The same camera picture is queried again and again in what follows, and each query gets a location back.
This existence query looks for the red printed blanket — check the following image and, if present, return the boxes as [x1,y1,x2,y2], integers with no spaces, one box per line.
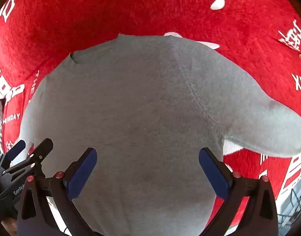
[0,0,301,227]

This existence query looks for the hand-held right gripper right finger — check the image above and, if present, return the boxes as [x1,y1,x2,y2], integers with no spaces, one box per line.
[198,147,279,236]

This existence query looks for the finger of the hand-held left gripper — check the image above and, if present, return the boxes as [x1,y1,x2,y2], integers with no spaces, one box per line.
[3,138,54,180]
[0,140,26,175]

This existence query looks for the black wire rack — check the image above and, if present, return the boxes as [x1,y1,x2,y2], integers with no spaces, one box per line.
[277,187,301,229]

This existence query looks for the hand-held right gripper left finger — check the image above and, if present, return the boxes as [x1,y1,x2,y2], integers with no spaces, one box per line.
[17,147,102,236]

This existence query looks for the grey knit sweater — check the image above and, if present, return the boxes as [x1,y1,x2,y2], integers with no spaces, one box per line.
[19,33,301,236]

